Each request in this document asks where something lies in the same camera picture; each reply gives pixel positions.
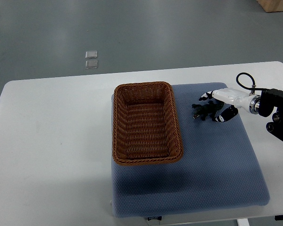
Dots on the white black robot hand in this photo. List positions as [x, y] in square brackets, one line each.
[236, 99]

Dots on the dark toy crocodile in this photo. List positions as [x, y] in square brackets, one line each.
[209, 109]

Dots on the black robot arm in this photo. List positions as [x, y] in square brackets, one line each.
[271, 104]

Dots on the brown wicker basket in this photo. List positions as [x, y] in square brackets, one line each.
[145, 126]

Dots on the blue grey foam cushion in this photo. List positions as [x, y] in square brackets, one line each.
[218, 170]

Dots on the lower metal floor plate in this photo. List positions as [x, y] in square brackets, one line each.
[91, 64]

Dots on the metal floor plate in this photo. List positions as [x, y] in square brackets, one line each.
[91, 64]
[91, 54]

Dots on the upper metal floor plate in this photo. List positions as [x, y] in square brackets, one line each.
[91, 54]

